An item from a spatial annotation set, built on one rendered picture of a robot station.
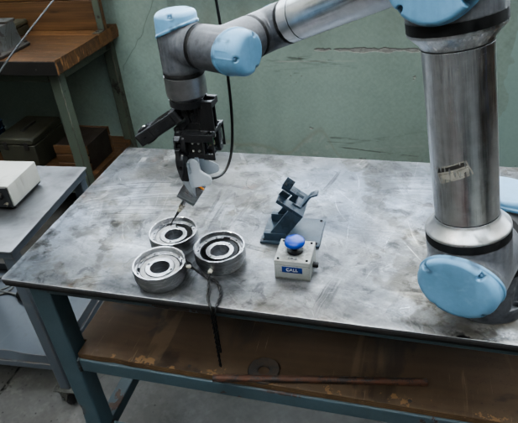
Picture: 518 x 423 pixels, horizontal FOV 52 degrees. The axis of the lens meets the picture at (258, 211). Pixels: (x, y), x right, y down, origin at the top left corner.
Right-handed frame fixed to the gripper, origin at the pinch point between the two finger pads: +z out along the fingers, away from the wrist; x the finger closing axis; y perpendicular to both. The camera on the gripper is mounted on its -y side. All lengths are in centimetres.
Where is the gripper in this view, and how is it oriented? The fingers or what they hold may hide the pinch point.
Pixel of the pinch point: (192, 187)
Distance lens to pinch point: 110.0
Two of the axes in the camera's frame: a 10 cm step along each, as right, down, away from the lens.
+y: 9.7, 0.7, -2.4
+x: 2.4, -5.6, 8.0
